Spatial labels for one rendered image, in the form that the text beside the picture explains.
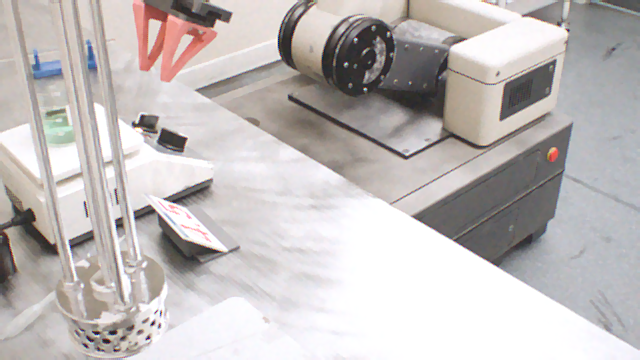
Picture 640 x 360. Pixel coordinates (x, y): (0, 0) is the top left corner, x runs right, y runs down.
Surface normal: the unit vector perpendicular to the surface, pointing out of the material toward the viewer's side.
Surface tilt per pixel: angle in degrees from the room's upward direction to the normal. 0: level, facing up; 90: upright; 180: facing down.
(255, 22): 90
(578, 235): 0
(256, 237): 0
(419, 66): 90
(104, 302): 0
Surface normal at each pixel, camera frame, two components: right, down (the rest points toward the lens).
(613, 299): 0.00, -0.84
